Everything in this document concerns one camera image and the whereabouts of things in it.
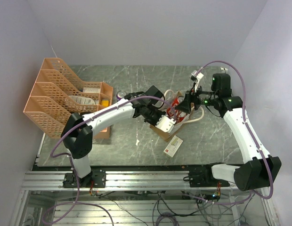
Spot white papers in organizer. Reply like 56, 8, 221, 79
69, 88, 101, 105

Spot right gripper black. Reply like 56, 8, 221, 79
175, 82, 218, 113

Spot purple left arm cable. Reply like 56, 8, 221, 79
41, 96, 178, 224

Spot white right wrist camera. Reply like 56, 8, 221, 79
190, 70, 204, 93

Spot red cola can back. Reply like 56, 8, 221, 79
166, 96, 187, 123

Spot yellow item in organizer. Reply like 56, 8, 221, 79
101, 99, 110, 107

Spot aluminium corner rail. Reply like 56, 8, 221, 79
220, 67, 229, 73

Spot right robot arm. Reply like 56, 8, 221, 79
175, 71, 282, 191

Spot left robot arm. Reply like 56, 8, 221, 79
61, 86, 165, 187

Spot aluminium mounting rail frame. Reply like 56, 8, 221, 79
9, 164, 278, 226

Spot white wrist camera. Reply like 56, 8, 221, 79
190, 70, 204, 93
155, 115, 176, 133

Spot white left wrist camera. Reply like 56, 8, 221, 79
155, 115, 176, 133

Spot small white cardboard box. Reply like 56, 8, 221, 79
163, 136, 183, 158

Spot orange plastic desk organizer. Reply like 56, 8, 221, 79
24, 58, 114, 138

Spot purple Fanta can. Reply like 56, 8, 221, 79
116, 90, 127, 101

